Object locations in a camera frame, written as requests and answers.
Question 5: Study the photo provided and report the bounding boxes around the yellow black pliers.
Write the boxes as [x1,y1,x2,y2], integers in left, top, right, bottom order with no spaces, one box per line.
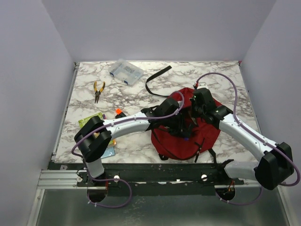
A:
[94,81,105,104]

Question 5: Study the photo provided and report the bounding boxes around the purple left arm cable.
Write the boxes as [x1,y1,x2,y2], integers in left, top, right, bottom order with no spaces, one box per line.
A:
[71,91,185,208]

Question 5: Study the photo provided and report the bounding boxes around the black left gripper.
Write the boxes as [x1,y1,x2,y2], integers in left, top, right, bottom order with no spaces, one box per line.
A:
[161,112,190,138]

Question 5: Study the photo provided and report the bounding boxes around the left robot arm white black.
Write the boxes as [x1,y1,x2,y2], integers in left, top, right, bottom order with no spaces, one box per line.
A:
[74,97,193,186]

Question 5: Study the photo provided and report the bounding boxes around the black marker orange cap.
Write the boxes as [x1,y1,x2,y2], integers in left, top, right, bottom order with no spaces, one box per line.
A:
[115,108,126,119]

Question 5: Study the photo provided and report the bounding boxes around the clear plastic organizer box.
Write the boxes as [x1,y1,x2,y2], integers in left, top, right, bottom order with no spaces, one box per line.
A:
[108,59,144,86]

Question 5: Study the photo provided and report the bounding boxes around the red backpack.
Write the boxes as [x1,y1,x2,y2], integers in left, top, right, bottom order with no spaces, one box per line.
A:
[151,88,221,162]

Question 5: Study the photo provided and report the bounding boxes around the light blue notebook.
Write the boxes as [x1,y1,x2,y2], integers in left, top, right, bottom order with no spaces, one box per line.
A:
[101,146,115,159]

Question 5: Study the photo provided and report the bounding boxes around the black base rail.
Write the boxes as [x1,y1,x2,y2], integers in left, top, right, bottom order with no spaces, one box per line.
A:
[47,162,244,199]

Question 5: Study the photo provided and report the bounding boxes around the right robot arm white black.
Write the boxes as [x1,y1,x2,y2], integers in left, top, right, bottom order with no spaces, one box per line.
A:
[190,88,294,190]

